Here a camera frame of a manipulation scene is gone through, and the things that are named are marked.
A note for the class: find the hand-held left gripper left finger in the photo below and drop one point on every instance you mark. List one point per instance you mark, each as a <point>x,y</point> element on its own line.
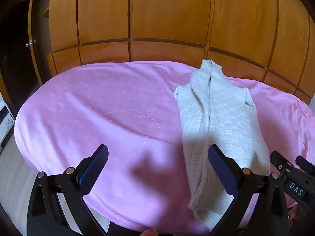
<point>91,167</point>

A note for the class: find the white appliance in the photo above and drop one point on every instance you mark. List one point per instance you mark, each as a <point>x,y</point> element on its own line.
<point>6,120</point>

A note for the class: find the person's left hand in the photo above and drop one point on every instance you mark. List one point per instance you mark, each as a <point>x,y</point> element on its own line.
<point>149,233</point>

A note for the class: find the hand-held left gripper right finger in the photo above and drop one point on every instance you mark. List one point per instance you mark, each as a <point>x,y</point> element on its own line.
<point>221,169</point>

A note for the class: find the white knit sweater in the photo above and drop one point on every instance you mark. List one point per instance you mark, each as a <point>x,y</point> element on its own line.
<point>221,118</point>

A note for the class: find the pink blanket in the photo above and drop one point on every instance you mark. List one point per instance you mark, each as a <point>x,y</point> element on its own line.
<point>98,115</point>

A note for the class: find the wooden wardrobe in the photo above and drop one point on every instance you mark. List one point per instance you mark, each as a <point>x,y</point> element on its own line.
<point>172,9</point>

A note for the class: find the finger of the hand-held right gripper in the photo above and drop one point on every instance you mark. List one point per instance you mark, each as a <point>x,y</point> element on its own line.
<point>306,166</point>
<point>280,162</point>

